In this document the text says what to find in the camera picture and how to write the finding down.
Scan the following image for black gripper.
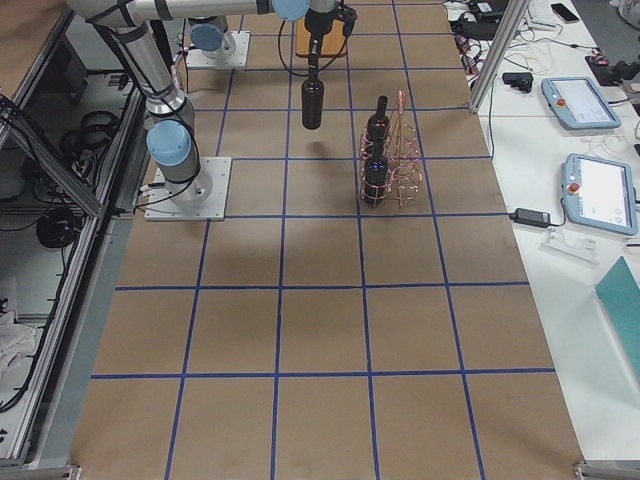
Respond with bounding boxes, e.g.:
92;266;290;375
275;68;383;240
304;9;333;79

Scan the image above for dark wine bottle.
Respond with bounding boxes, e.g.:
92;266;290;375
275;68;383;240
301;69;325;130

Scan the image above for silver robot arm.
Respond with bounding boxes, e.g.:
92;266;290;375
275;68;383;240
69;1;357;219
188;15;236;62

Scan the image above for wooden tray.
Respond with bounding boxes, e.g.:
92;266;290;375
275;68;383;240
294;19;349;58

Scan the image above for dark wine bottle rear basket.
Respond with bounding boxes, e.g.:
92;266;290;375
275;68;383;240
366;95;389;151

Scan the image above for dark wine bottle basket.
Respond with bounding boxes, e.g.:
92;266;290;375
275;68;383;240
366;95;389;151
361;142;388;206

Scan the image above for dark wine bottle front basket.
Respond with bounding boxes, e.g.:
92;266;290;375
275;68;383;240
361;142;388;206

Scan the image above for black power adapter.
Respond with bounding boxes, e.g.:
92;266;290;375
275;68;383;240
509;208;551;228

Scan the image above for blue teach pendant far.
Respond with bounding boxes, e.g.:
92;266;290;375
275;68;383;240
541;77;621;130

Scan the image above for blue teach pendant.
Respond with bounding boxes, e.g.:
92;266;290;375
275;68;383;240
541;77;621;130
561;153;639;236

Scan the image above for clear acrylic stand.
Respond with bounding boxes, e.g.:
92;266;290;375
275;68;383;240
541;227;599;266

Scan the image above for blue teach pendant near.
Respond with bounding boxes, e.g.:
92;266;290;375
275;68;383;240
561;153;639;236

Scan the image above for teal board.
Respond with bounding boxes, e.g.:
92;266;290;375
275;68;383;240
596;257;640;377

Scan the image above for copper wire bottle basket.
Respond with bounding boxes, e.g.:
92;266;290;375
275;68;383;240
359;89;424;207

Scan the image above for aluminium frame post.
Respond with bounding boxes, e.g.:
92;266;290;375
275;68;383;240
468;0;529;114

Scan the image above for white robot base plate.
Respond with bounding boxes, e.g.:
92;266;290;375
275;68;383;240
144;157;232;221

